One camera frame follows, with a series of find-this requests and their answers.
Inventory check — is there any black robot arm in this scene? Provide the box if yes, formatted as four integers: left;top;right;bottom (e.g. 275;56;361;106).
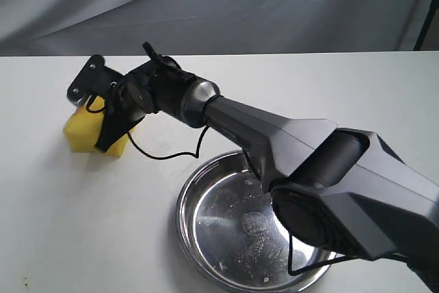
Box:
86;56;438;292

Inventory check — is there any yellow sponge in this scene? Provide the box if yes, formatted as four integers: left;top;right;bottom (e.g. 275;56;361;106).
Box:
63;105;128;158

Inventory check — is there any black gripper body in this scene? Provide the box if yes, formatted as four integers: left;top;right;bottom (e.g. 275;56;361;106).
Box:
104;73;158;128

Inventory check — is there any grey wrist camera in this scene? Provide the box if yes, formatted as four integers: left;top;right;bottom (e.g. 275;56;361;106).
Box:
67;54;123;107

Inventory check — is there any round stainless steel bowl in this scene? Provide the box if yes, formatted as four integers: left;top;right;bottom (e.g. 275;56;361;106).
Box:
176;150;337;292

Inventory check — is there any grey fabric backdrop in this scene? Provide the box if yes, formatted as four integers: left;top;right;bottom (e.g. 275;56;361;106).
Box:
1;0;431;56

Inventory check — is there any black stand pole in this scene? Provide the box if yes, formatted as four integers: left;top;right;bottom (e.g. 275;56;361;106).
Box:
413;0;438;51

